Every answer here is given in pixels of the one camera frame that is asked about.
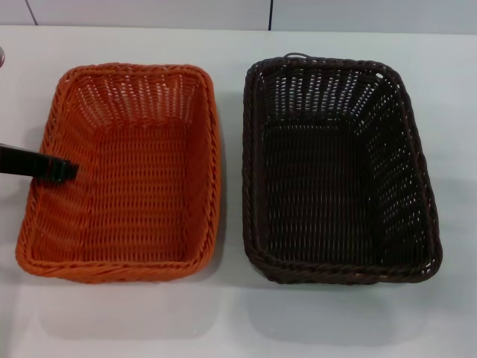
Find dark brown woven plastic basket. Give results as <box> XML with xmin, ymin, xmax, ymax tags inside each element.
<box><xmin>241</xmin><ymin>51</ymin><xmax>444</xmax><ymax>286</ymax></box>

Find orange woven plastic basket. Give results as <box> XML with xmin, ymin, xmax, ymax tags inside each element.
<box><xmin>14</xmin><ymin>63</ymin><xmax>225</xmax><ymax>291</ymax></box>

